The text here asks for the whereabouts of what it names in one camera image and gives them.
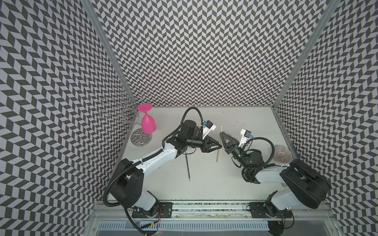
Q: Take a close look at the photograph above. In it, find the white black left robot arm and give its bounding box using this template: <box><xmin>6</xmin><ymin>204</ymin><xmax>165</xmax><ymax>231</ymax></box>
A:
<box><xmin>102</xmin><ymin>107</ymin><xmax>222</xmax><ymax>217</ymax></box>

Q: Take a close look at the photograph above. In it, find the aluminium corner post right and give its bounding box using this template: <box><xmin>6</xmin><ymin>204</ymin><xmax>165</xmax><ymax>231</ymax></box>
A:
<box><xmin>272</xmin><ymin>0</ymin><xmax>341</xmax><ymax>110</ymax></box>

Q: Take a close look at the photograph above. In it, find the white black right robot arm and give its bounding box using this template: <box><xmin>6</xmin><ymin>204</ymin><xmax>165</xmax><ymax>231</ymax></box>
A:
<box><xmin>220</xmin><ymin>130</ymin><xmax>331</xmax><ymax>218</ymax></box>

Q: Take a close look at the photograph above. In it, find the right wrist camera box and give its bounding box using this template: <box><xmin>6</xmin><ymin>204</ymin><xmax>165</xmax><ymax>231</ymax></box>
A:
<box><xmin>239</xmin><ymin>129</ymin><xmax>254</xmax><ymax>147</ymax></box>

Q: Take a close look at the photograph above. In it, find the clear pink glass dish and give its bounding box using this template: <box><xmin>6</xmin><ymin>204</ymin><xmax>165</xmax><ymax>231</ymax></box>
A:
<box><xmin>274</xmin><ymin>145</ymin><xmax>293</xmax><ymax>163</ymax></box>

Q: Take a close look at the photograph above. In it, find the wire glass rack stand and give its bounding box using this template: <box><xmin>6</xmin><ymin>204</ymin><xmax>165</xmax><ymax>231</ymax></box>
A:
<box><xmin>98</xmin><ymin>92</ymin><xmax>152</xmax><ymax>147</ymax></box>

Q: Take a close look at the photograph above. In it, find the aluminium corner post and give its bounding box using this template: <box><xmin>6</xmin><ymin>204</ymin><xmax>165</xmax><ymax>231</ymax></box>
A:
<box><xmin>272</xmin><ymin>0</ymin><xmax>341</xmax><ymax>110</ymax></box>
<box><xmin>81</xmin><ymin>0</ymin><xmax>136</xmax><ymax>103</ymax></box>

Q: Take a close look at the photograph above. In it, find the pink plastic wine glass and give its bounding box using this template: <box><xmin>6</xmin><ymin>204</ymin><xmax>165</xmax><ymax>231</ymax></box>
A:
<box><xmin>137</xmin><ymin>103</ymin><xmax>157</xmax><ymax>134</ymax></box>

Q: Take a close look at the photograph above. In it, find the aluminium corner post left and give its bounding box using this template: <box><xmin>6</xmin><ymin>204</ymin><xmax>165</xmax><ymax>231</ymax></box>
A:
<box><xmin>81</xmin><ymin>0</ymin><xmax>136</xmax><ymax>103</ymax></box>

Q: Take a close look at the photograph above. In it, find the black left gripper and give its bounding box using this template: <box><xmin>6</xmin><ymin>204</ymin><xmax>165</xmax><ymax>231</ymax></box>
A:
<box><xmin>186</xmin><ymin>134</ymin><xmax>222</xmax><ymax>153</ymax></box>

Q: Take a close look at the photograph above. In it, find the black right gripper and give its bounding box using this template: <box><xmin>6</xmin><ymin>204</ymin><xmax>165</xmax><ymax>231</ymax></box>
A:
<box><xmin>220</xmin><ymin>133</ymin><xmax>250</xmax><ymax>169</ymax></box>

